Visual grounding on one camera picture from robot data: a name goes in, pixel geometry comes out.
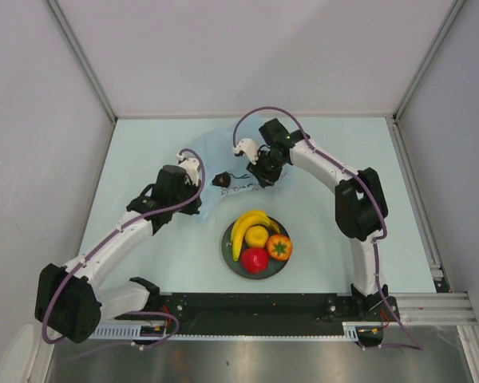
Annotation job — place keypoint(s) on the orange fake persimmon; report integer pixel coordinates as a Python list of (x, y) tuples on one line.
[(279, 247)]

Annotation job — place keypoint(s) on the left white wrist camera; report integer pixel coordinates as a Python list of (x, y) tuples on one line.
[(191, 166)]

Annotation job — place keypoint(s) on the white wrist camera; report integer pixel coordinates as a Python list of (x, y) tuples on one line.
[(191, 166), (247, 147)]

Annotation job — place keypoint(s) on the light blue plastic bag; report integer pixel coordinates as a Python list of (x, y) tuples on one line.
[(211, 139)]

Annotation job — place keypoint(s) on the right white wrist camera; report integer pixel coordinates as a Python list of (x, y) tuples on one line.
[(247, 147)]

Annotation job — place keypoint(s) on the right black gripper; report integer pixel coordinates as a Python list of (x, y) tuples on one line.
[(264, 177)]

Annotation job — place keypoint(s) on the dark fake fruit green top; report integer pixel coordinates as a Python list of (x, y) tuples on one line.
[(222, 180)]

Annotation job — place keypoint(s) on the yellow fake banana bunch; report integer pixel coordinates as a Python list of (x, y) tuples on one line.
[(243, 223)]

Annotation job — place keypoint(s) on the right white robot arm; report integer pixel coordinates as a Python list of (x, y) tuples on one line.
[(360, 204)]

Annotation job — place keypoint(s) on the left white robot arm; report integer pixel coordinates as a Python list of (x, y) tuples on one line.
[(71, 303)]

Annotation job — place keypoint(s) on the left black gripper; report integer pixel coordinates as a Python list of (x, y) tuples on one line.
[(192, 207)]

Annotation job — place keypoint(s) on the aluminium frame rail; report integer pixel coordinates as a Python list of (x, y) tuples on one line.
[(435, 309)]

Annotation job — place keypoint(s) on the dark blue ceramic plate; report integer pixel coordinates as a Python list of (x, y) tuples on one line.
[(226, 250)]

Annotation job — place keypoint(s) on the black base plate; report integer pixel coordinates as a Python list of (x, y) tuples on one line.
[(265, 315)]

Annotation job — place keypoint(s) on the white slotted cable duct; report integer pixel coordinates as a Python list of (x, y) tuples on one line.
[(130, 331)]

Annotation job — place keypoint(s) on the red fake apple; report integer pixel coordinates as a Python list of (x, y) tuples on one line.
[(255, 260)]

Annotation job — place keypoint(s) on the yellow fake lemon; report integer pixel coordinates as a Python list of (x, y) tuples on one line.
[(256, 237)]

